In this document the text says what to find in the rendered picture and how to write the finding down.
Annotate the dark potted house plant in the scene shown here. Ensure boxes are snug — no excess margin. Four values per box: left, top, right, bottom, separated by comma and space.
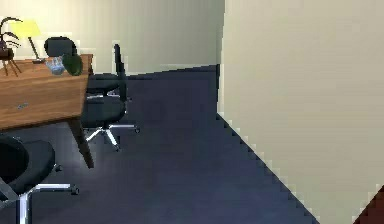
0, 16, 24, 78

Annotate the brown wooden desk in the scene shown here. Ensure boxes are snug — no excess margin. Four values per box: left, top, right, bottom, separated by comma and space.
0, 53, 96, 169

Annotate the yellow shade desk lamp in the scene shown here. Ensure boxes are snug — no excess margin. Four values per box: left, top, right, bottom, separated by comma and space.
8, 19, 47, 65

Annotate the dark green round object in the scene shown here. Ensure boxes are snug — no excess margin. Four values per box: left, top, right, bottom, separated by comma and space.
61, 53, 84, 77

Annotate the black office chair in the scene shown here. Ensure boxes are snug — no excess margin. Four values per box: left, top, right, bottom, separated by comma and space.
81, 43, 141, 152
43, 36, 78, 58
0, 135, 80, 224

